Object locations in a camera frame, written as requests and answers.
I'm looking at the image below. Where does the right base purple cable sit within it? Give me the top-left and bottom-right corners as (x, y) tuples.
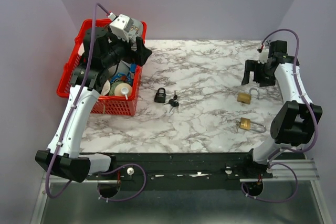
(240, 161), (299, 203)

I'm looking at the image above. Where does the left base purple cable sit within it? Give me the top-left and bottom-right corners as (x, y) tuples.
(94, 165), (147, 203)

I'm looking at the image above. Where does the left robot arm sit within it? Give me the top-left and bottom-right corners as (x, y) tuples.
(35, 26), (152, 182)

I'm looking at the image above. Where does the cream squeeze bottle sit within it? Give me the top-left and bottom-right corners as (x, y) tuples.
(114, 82), (132, 100)

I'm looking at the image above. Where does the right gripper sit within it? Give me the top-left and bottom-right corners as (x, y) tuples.
(240, 59), (275, 88)

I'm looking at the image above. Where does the open brass padlock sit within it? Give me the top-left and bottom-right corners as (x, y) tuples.
(237, 88), (260, 104)

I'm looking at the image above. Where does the red plastic basket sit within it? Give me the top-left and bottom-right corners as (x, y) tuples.
(57, 19), (143, 116)

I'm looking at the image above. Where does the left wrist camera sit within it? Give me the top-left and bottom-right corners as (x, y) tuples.
(108, 12), (134, 42)

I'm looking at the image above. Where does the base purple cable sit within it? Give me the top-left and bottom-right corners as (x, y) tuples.
(240, 161), (299, 203)
(94, 165), (147, 203)

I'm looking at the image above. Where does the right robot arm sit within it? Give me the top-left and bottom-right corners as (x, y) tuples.
(241, 40), (322, 178)

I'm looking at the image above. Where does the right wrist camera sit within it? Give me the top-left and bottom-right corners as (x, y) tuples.
(258, 40), (270, 63)

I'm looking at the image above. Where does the brass padlock with keys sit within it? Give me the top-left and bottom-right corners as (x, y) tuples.
(235, 118), (267, 133)

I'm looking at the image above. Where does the black key bunch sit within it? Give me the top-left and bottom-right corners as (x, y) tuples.
(164, 91), (179, 113)

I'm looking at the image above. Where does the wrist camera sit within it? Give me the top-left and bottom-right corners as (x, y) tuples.
(108, 12), (134, 42)
(258, 40), (270, 63)

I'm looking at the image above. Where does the black padlock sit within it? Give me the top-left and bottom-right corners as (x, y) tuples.
(154, 88), (166, 104)

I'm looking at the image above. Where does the metal table frame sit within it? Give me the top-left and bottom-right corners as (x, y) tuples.
(31, 153), (334, 223)

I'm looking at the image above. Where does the black mounting rail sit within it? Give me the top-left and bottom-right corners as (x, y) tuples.
(87, 152), (272, 190)

